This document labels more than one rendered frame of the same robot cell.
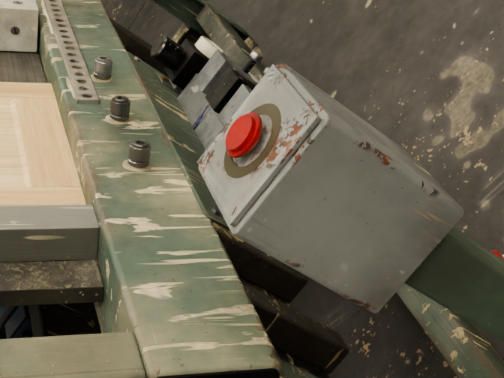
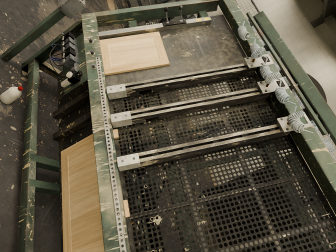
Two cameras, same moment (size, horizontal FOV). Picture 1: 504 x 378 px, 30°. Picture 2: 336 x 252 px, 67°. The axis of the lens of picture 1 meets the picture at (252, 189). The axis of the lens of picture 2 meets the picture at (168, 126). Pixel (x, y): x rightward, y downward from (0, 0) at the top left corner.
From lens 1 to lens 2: 276 cm
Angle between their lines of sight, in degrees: 94
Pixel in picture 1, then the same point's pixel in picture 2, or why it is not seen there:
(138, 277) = (94, 22)
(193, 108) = (77, 65)
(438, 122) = not seen: outside the picture
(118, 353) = (97, 13)
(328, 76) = not seen: outside the picture
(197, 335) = (89, 16)
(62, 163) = (102, 49)
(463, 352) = (35, 90)
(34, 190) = (107, 43)
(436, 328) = (36, 97)
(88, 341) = (100, 14)
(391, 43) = not seen: outside the picture
